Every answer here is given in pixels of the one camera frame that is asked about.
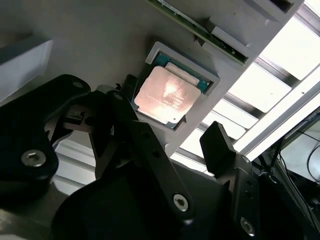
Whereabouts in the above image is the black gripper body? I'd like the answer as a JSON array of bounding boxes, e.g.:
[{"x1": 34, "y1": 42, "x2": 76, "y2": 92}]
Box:
[{"x1": 51, "y1": 161, "x2": 234, "y2": 240}]

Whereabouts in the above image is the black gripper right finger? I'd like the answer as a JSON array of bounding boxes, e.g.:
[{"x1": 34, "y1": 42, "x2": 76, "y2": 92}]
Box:
[{"x1": 199, "y1": 121, "x2": 261, "y2": 240}]

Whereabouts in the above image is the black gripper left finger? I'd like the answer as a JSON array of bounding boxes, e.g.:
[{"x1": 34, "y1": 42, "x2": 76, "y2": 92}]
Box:
[{"x1": 0, "y1": 73, "x2": 195, "y2": 223}]

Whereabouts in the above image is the silver CPU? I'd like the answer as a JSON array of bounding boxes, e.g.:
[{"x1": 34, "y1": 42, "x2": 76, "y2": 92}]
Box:
[{"x1": 133, "y1": 55, "x2": 210, "y2": 131}]

